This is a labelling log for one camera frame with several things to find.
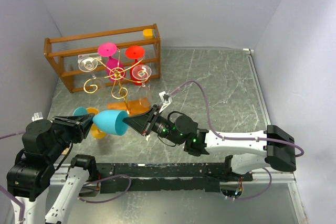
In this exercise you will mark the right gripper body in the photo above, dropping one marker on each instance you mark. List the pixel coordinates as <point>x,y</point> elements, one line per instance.
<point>154,119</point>

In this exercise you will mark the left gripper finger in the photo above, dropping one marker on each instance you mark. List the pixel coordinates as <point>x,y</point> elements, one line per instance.
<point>85,127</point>
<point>80,120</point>

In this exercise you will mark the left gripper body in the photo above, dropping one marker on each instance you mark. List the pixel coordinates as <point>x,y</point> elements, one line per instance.
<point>66,132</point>

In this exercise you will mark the yellow plastic wine glass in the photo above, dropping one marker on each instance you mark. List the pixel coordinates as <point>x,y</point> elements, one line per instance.
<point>95,132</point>

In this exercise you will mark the clear flute glass one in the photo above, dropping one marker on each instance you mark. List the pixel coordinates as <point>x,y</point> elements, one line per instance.
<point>145,99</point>

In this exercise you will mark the blue plastic wine glass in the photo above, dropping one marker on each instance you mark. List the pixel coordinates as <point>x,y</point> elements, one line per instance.
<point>107,121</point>

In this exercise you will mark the red plastic wine glass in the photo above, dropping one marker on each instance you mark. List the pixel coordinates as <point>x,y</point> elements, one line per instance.
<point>135,53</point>

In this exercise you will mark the clear flute glass two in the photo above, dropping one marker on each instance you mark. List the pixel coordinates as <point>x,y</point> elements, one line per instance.
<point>140,74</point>

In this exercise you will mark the clear flute glass three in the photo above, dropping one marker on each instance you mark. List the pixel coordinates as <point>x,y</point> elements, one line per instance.
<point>89,65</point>

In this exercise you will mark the pink plastic wine glass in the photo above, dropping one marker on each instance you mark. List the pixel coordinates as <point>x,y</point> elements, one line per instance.
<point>107,50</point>

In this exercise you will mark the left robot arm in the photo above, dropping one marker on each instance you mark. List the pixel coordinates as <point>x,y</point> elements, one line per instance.
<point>29,179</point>

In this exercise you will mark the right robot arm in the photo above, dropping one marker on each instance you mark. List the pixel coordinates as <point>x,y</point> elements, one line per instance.
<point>272,147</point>

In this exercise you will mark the orange wooden shelf rack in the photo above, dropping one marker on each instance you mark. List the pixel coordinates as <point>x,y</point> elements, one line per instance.
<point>62,53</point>

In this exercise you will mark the white red box on shelf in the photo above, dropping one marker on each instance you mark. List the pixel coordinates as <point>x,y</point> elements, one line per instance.
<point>92,55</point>

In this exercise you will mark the yellow block on shelf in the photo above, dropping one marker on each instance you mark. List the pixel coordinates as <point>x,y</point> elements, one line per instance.
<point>148,34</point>

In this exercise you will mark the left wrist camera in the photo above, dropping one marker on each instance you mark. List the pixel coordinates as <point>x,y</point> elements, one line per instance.
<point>37,116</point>

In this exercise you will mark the gold wire wine glass rack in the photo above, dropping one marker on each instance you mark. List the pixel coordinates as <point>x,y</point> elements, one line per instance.
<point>118,91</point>

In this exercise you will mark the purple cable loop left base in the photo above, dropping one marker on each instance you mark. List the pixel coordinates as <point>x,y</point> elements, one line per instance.
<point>103,189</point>

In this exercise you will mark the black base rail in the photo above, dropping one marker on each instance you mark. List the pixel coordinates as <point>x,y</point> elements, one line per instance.
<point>169,176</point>

